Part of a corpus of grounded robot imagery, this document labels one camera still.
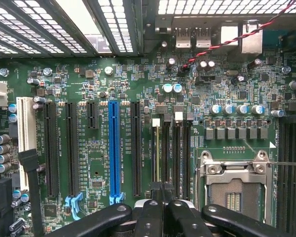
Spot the blue expansion slot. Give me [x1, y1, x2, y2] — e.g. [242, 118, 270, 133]
[108, 100, 124, 204]

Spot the silver Ethernet port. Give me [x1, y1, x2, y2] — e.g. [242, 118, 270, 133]
[239, 21, 264, 54]

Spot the black power plug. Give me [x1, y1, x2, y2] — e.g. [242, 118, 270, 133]
[0, 177, 13, 237]

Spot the perforated metal disk bay cage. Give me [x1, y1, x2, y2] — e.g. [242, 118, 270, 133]
[0, 0, 144, 57]

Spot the thin metal locking lever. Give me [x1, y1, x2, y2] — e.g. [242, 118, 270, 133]
[246, 160, 296, 167]

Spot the black flat SATA wire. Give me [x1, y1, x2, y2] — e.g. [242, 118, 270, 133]
[18, 149, 44, 237]

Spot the short black expansion slot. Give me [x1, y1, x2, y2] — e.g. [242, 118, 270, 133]
[86, 101, 100, 130]

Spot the RAM slot with white latch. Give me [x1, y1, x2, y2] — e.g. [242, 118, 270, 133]
[151, 118, 163, 185]
[173, 112, 184, 199]

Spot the silver square rear port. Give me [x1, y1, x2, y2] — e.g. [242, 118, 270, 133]
[220, 23, 239, 48]

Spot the RAM slot with black latch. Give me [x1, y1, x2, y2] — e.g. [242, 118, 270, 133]
[185, 114, 195, 201]
[162, 114, 173, 185]

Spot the white expansion slot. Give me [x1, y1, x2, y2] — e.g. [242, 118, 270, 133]
[16, 96, 38, 191]

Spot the green motherboard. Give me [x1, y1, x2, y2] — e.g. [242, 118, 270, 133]
[0, 58, 296, 237]

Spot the red and black twisted wire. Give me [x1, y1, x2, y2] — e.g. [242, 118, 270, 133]
[177, 0, 296, 76]

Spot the silver USB port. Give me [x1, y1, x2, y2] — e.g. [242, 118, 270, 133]
[175, 26, 192, 48]
[195, 26, 212, 48]

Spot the black metal PC case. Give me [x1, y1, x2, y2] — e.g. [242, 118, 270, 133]
[0, 0, 296, 237]

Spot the long black expansion slot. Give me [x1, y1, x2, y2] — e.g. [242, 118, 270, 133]
[130, 101, 143, 198]
[42, 101, 60, 198]
[64, 102, 84, 222]

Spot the silver CPU socket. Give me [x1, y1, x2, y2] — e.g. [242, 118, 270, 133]
[196, 149, 274, 226]

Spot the bank of black RAM slots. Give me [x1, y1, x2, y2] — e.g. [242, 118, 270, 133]
[278, 116, 296, 234]

